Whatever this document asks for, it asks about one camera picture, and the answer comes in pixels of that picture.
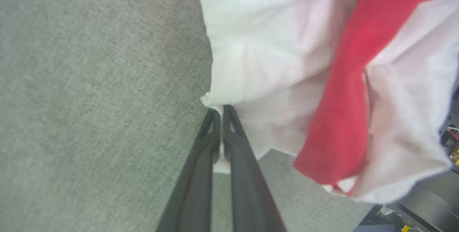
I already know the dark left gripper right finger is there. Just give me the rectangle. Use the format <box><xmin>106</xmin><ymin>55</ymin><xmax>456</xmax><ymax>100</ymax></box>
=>
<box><xmin>222</xmin><ymin>105</ymin><xmax>287</xmax><ymax>232</ymax></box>

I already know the grey fabric sofa seat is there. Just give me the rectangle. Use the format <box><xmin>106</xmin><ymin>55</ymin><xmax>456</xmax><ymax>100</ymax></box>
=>
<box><xmin>0</xmin><ymin>0</ymin><xmax>375</xmax><ymax>232</ymax></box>

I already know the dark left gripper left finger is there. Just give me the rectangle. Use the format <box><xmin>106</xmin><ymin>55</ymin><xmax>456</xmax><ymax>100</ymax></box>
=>
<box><xmin>156</xmin><ymin>109</ymin><xmax>221</xmax><ymax>232</ymax></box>

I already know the red and white jersey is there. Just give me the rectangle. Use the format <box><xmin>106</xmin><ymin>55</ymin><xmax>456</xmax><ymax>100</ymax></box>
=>
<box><xmin>199</xmin><ymin>0</ymin><xmax>459</xmax><ymax>204</ymax></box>

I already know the dark grey robot chassis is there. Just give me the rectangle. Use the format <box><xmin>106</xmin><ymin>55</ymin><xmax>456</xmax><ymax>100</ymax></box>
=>
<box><xmin>353</xmin><ymin>88</ymin><xmax>459</xmax><ymax>232</ymax></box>

